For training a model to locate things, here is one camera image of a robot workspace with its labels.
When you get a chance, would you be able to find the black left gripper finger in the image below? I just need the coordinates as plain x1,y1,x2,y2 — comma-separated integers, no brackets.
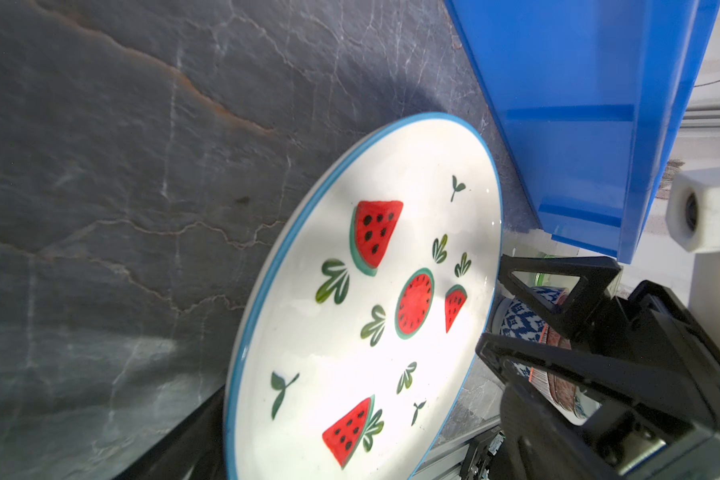
115,386,227,480

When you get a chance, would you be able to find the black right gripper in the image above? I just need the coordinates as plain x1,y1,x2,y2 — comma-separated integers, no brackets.
475,255,720,479

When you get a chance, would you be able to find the white watermelon pattern plate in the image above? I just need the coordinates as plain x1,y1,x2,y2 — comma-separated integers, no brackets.
224,113,502,479

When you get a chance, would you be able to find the blue plastic bin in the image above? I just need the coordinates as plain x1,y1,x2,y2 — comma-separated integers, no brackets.
447,1,720,264

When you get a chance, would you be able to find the red patterned bowl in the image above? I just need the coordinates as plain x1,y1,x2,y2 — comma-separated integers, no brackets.
527,326,601,424

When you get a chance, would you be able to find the green transparent plastic cup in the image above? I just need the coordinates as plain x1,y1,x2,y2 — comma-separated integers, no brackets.
533,272,559,287

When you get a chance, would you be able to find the blue white patterned bowl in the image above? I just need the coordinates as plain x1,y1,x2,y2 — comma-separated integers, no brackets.
491,286,569,342

